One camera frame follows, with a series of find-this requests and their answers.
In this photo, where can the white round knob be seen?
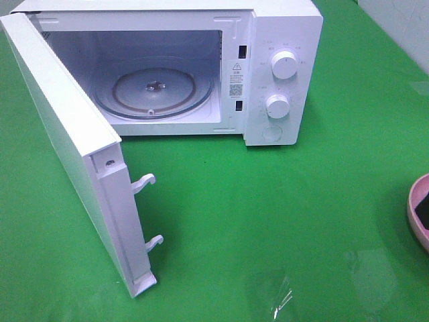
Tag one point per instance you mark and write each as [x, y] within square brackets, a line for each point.
[277, 106]
[284, 64]

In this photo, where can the round white door button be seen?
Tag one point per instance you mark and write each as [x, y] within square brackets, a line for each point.
[272, 133]

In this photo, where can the white microwave oven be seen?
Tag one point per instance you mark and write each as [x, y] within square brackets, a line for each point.
[232, 42]

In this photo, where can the clear tape patch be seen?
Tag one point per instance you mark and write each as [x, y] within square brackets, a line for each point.
[372, 277]
[421, 87]
[270, 296]

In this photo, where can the white microwave door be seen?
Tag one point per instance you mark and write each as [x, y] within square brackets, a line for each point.
[89, 150]

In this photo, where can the glass microwave turntable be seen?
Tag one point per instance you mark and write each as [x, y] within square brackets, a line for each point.
[153, 93]

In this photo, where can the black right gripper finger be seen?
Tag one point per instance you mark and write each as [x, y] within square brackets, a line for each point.
[420, 211]

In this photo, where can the pink round plate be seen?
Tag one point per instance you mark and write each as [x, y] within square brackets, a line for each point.
[420, 186]

